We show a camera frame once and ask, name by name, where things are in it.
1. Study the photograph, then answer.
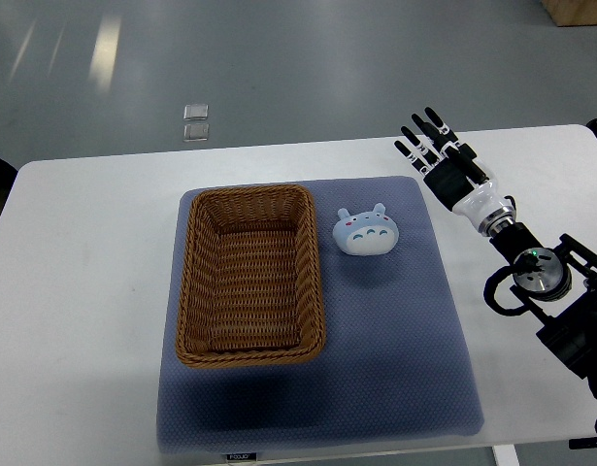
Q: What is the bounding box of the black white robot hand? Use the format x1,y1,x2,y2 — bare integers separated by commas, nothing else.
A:
394,107,514,237

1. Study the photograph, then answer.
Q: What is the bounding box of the blue plush toy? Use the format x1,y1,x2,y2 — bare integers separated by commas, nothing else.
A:
332,203,399,256

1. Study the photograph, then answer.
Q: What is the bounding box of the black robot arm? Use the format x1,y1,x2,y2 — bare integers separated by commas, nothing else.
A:
394,108,597,399

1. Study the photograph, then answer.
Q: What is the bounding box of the brown wicker basket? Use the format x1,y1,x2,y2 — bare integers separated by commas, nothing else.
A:
175,184,326,369

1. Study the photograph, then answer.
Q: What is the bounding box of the wooden box corner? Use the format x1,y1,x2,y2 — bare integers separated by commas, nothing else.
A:
541,0,597,27

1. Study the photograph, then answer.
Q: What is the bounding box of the blue textured mat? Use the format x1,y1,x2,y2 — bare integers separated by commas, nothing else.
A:
156,176,483,454

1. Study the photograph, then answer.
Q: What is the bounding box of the lower floor metal plate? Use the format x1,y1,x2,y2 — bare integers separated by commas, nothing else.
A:
183,123,210,142

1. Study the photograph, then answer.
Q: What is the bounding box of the floor metal plate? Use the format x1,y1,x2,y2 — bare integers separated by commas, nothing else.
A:
183,103,209,120
183,123,210,142

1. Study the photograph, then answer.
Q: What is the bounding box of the upper floor metal plate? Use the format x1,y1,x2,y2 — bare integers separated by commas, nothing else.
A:
183,103,209,120

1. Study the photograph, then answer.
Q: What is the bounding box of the white table leg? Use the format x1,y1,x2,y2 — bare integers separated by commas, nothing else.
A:
492,444,520,466

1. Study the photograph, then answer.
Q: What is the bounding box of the black table control panel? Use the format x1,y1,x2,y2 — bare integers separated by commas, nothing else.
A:
568,437,597,449

